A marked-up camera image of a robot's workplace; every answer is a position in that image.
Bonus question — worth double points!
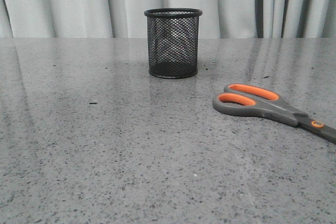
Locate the grey orange scissors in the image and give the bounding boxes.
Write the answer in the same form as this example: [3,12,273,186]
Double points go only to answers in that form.
[212,83,335,144]

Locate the black mesh pen holder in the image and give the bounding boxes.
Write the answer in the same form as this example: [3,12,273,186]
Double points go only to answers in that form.
[144,8,203,79]

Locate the grey curtain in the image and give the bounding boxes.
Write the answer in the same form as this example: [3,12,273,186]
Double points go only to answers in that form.
[1,0,335,38]

